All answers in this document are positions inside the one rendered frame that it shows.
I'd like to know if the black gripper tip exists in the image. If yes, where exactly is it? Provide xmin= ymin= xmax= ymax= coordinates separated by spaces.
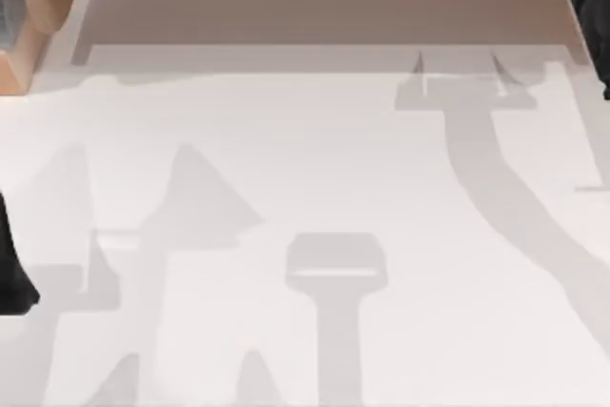
xmin=0 ymin=192 xmax=42 ymax=318

